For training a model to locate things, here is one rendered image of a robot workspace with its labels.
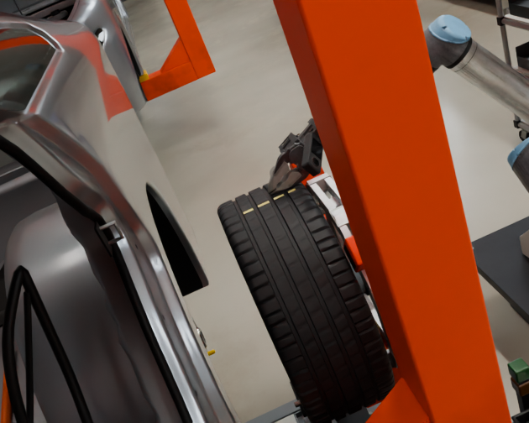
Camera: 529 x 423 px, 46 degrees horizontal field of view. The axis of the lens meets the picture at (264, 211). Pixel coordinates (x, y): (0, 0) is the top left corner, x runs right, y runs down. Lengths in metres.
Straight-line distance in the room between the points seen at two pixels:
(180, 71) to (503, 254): 3.32
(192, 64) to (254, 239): 3.79
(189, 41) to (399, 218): 4.23
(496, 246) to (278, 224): 1.33
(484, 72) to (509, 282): 0.80
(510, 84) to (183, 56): 3.44
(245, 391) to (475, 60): 1.65
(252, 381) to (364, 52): 2.12
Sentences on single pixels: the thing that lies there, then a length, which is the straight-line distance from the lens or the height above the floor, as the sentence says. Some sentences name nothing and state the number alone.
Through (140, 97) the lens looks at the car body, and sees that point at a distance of 4.26.
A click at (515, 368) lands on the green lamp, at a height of 0.66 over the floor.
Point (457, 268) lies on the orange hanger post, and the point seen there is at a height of 1.20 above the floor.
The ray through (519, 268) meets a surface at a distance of 2.50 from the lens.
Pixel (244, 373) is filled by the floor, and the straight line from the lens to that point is 2.88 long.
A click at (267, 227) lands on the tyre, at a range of 1.48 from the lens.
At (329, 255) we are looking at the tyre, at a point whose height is 1.10.
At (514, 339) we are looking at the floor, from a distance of 2.66.
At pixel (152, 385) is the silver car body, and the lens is 1.17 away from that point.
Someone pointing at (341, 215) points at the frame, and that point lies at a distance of 1.50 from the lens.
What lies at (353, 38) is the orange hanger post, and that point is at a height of 1.65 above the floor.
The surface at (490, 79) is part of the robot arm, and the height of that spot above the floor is 1.06.
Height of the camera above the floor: 1.91
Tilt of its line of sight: 29 degrees down
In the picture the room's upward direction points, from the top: 23 degrees counter-clockwise
